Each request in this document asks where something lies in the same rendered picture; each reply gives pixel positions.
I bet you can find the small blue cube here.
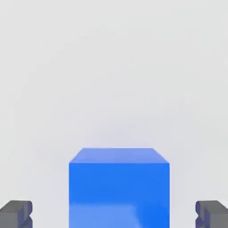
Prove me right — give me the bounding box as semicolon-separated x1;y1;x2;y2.
69;147;170;228

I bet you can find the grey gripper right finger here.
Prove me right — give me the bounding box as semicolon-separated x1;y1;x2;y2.
195;200;228;228

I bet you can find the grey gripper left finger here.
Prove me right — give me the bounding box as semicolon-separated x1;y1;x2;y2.
0;200;33;228

